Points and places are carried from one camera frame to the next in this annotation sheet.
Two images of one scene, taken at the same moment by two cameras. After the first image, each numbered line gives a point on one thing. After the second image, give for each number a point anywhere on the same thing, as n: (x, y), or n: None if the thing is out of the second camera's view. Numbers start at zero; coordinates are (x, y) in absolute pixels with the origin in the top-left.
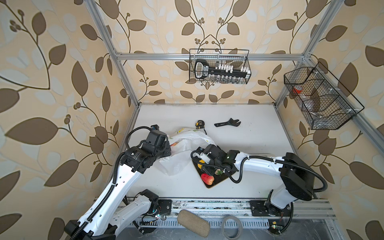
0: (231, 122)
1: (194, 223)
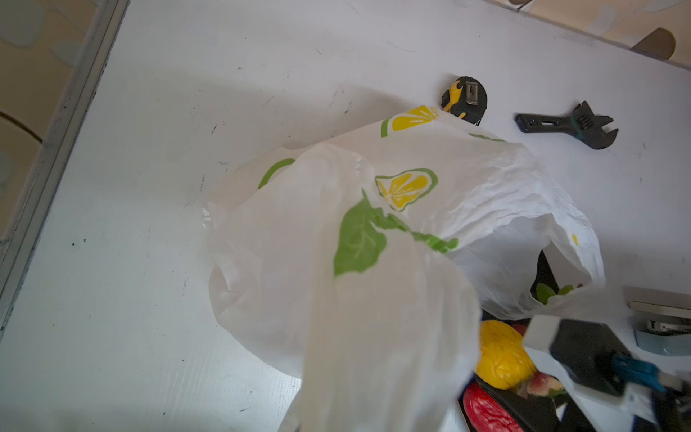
0: (581, 123)
1: None
